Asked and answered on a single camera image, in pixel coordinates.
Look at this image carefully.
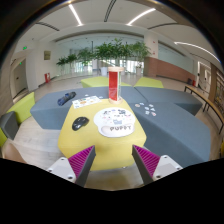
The wooden bench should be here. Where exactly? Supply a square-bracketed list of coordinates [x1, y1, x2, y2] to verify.
[184, 85, 224, 132]

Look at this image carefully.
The potted plant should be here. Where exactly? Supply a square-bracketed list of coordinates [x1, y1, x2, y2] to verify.
[95, 42, 114, 76]
[78, 48, 93, 73]
[131, 41, 150, 76]

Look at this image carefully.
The green ottoman far left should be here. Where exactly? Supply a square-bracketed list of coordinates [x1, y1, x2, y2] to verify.
[80, 76, 132, 89]

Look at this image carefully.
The red cylindrical container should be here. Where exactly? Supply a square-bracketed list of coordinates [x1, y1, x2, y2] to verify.
[108, 67, 124, 103]

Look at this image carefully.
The potted plant left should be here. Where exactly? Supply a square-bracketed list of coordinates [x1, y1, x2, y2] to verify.
[78, 48, 93, 73]

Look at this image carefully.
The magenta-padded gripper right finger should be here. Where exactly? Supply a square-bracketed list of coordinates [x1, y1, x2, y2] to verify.
[132, 145, 182, 185]

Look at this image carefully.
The black computer mouse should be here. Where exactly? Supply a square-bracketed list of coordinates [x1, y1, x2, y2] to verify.
[72, 117, 89, 131]

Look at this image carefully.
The red fire cabinet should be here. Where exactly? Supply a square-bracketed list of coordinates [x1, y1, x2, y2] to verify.
[44, 73, 50, 83]

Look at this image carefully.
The yellow hexagonal ottoman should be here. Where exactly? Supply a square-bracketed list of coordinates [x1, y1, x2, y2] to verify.
[58, 99, 146, 170]

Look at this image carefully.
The potted plant centre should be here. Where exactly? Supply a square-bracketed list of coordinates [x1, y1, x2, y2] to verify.
[95, 42, 114, 76]

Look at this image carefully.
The green ottoman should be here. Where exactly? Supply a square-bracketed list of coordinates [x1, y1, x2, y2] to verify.
[135, 77, 163, 88]
[80, 76, 132, 89]

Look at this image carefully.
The grey chair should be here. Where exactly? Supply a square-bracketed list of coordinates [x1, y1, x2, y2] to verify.
[0, 111, 19, 140]

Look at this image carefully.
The grey ottoman left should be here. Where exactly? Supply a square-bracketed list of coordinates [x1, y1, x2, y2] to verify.
[30, 86, 146, 130]

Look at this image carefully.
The green bench left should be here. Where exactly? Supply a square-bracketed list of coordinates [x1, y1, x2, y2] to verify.
[0, 93, 35, 146]

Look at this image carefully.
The potted plant right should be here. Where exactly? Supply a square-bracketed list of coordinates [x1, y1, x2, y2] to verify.
[131, 41, 150, 76]

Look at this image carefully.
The white sticker sheet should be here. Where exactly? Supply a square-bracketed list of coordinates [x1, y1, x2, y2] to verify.
[73, 96, 100, 109]

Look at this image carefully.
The grey ottoman right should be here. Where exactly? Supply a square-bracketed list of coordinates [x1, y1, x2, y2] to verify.
[129, 87, 211, 167]

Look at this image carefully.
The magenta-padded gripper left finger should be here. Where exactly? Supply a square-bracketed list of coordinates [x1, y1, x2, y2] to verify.
[47, 146, 96, 187]

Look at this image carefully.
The green ottoman far right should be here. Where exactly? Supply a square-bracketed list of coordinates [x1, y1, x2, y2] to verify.
[135, 77, 163, 88]

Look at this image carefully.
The white puppy mouse pad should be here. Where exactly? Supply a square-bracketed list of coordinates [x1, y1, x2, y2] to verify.
[94, 107, 136, 138]

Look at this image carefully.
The grey ottoman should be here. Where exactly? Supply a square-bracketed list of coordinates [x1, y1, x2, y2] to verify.
[129, 87, 211, 167]
[30, 86, 146, 130]

